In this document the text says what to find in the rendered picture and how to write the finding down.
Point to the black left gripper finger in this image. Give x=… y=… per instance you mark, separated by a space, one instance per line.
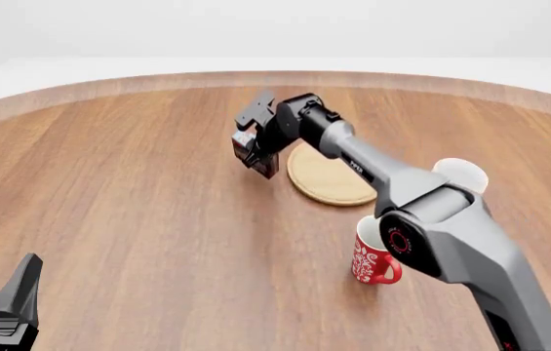
x=19 y=292

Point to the grey and black right robot arm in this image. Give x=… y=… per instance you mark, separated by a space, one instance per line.
x=450 y=204

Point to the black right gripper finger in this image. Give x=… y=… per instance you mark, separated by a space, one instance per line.
x=252 y=155

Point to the red mug with white pattern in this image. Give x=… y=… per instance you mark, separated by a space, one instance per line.
x=370 y=261

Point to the round wooden plate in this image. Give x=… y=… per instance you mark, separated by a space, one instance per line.
x=326 y=181

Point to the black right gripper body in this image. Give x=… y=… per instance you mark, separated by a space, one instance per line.
x=275 y=140

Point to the chocolate pudding box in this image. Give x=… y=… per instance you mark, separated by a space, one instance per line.
x=242 y=144

